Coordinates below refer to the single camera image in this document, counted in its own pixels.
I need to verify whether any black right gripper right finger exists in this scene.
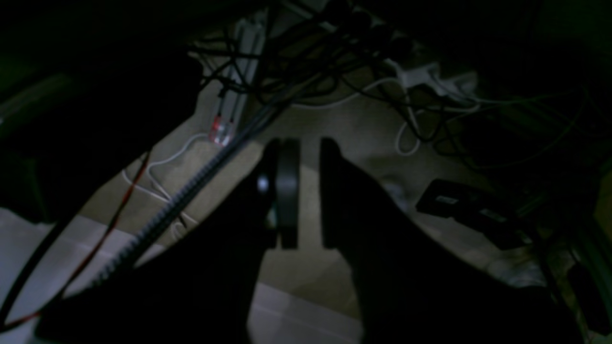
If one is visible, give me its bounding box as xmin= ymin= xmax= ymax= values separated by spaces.
xmin=319 ymin=138 xmax=581 ymax=344

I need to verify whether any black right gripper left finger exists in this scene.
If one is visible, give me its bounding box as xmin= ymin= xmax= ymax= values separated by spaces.
xmin=36 ymin=139 xmax=300 ymax=344

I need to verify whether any black power adapter brick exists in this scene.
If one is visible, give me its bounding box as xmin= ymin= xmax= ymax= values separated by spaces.
xmin=415 ymin=179 xmax=532 ymax=250

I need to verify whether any white power strip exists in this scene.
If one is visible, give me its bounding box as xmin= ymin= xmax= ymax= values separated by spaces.
xmin=386 ymin=59 xmax=479 ymax=101

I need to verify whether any white cable on floor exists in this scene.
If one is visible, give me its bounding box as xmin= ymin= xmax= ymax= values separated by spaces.
xmin=122 ymin=134 xmax=213 ymax=239

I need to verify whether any red thin wire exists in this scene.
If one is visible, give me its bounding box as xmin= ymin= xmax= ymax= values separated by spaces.
xmin=0 ymin=153 xmax=153 ymax=333

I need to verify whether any braided black cable sleeve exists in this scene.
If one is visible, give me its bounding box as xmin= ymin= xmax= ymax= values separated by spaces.
xmin=91 ymin=103 xmax=283 ymax=287

